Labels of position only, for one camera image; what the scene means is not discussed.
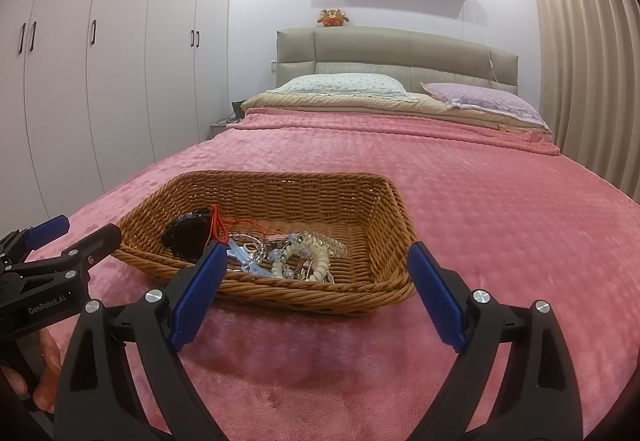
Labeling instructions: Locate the black wrist watch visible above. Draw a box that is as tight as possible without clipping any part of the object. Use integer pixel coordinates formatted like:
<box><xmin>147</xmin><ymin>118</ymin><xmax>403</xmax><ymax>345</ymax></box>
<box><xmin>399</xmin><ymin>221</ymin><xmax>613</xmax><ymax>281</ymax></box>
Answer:
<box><xmin>160</xmin><ymin>208</ymin><xmax>213</xmax><ymax>263</ymax></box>

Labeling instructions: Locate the light blue plastic headband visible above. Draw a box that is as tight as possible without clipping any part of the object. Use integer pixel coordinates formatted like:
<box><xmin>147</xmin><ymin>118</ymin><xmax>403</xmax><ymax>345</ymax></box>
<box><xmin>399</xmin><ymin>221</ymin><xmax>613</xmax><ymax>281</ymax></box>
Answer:
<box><xmin>227</xmin><ymin>243</ymin><xmax>273</xmax><ymax>277</ymax></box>

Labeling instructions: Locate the silver flower charm jewelry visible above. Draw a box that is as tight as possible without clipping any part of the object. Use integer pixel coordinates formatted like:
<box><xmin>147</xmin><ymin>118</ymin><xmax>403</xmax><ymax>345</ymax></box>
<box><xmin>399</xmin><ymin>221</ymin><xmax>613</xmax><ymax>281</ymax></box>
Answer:
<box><xmin>266</xmin><ymin>241</ymin><xmax>311</xmax><ymax>281</ymax></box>

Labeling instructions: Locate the white spiral hair tie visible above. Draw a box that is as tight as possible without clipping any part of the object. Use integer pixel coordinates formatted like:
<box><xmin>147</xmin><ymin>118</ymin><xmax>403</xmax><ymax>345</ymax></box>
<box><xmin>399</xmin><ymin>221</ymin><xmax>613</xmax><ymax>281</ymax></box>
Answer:
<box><xmin>270</xmin><ymin>233</ymin><xmax>332</xmax><ymax>284</ymax></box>

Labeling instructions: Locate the left hand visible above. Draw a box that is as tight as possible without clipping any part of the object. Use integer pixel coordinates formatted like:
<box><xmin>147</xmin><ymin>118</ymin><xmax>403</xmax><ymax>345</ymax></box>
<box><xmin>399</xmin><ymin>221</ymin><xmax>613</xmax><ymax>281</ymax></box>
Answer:
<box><xmin>1</xmin><ymin>328</ymin><xmax>62</xmax><ymax>414</ymax></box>

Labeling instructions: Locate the pink plush blanket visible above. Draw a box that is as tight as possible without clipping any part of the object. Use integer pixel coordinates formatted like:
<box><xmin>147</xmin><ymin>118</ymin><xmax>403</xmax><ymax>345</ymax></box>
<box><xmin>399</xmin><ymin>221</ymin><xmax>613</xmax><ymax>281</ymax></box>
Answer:
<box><xmin>40</xmin><ymin>108</ymin><xmax>639</xmax><ymax>440</ymax></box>

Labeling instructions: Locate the brown wicker basket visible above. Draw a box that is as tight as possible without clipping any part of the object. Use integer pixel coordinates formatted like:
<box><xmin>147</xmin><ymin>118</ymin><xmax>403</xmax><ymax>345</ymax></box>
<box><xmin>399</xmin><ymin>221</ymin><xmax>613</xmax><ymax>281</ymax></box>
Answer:
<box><xmin>115</xmin><ymin>171</ymin><xmax>416</xmax><ymax>317</ymax></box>

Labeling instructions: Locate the grey bedside table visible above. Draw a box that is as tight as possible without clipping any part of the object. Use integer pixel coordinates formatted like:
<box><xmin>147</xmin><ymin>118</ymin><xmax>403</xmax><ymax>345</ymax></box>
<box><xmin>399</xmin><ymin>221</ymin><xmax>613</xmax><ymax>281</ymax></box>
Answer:
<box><xmin>209</xmin><ymin>120</ymin><xmax>233</xmax><ymax>138</ymax></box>

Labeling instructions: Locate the dark bag on nightstand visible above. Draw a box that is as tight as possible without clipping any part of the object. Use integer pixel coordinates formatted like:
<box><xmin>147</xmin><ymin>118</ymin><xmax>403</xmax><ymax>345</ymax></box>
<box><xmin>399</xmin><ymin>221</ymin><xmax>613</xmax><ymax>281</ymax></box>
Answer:
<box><xmin>231</xmin><ymin>101</ymin><xmax>245</xmax><ymax>122</ymax></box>

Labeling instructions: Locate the white wardrobe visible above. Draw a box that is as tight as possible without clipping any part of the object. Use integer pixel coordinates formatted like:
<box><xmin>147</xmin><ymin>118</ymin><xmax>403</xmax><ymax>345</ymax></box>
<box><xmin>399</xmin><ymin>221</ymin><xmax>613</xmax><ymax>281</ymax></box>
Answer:
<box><xmin>1</xmin><ymin>0</ymin><xmax>230</xmax><ymax>231</ymax></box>

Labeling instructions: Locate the lilac pillow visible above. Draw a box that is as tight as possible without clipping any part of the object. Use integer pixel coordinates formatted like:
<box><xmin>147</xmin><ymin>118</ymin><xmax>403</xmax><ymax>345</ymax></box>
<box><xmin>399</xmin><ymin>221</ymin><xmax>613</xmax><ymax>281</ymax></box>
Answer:
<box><xmin>422</xmin><ymin>83</ymin><xmax>549</xmax><ymax>131</ymax></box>

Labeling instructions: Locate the beige quilt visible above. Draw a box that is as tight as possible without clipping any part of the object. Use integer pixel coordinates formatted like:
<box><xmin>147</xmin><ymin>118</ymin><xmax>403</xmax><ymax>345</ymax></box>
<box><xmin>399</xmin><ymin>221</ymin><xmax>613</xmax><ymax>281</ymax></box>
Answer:
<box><xmin>242</xmin><ymin>92</ymin><xmax>552</xmax><ymax>138</ymax></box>

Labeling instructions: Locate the white dotted pillow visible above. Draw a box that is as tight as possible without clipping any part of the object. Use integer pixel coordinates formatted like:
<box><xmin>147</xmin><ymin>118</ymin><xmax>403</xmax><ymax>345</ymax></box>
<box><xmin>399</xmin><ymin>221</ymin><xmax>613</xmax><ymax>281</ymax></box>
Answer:
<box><xmin>271</xmin><ymin>72</ymin><xmax>409</xmax><ymax>97</ymax></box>

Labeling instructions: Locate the beige padded headboard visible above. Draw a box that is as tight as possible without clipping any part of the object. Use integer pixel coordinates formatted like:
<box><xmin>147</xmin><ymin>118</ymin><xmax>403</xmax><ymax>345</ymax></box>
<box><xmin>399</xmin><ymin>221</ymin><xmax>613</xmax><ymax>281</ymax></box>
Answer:
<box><xmin>276</xmin><ymin>27</ymin><xmax>518</xmax><ymax>94</ymax></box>

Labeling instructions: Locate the orange plush toy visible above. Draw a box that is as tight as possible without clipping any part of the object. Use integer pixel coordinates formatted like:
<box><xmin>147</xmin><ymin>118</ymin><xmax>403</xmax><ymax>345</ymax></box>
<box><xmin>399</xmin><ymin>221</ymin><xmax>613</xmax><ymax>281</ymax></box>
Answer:
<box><xmin>317</xmin><ymin>8</ymin><xmax>349</xmax><ymax>27</ymax></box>

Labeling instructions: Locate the beige curtain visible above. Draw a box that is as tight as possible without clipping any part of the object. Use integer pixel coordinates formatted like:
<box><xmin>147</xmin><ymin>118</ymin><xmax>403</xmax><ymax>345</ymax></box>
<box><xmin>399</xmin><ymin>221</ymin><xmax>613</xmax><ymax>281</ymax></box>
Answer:
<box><xmin>537</xmin><ymin>0</ymin><xmax>639</xmax><ymax>199</ymax></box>

